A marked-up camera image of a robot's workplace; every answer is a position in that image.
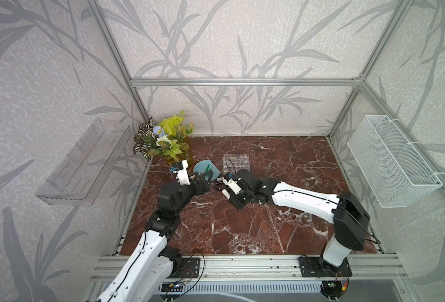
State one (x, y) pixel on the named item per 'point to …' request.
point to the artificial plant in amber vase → (170, 138)
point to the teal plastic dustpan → (205, 165)
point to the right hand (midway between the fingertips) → (230, 198)
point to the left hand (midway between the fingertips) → (207, 173)
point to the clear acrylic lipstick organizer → (233, 163)
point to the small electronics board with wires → (171, 287)
